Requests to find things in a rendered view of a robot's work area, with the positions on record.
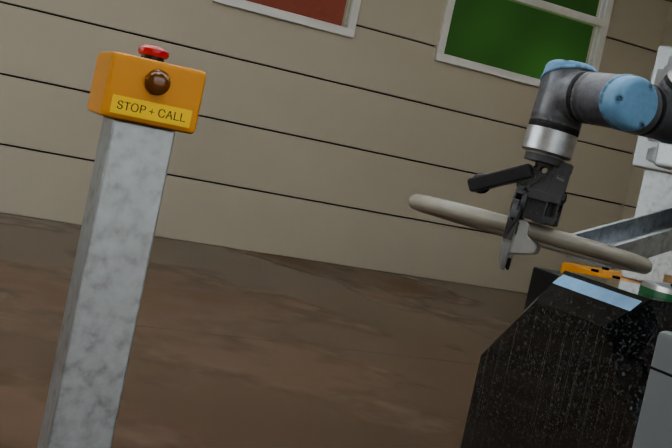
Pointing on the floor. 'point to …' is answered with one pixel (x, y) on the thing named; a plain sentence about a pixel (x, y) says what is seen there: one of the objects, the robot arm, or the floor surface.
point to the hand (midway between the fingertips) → (502, 261)
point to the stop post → (115, 243)
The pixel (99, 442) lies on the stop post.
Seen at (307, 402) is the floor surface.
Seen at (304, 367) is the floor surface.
